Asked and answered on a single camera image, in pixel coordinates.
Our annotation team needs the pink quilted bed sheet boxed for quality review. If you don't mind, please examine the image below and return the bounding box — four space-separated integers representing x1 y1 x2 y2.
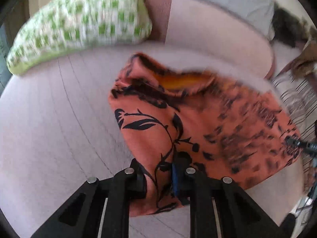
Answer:
1 41 272 237

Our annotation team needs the pink bolster cushion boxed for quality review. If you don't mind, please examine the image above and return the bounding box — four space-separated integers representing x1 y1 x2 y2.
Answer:
145 0 275 79

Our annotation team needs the green white patterned pillow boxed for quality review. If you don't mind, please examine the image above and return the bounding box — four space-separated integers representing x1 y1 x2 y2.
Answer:
7 0 152 75

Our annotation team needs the striped grey white cloth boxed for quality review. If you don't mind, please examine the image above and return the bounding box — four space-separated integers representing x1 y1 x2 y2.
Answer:
271 71 317 179

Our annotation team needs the orange black floral garment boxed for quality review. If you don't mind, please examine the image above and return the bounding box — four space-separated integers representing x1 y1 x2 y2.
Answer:
109 53 301 217

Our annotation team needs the dark furry blanket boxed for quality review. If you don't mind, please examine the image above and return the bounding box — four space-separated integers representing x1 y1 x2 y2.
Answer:
271 7 308 48

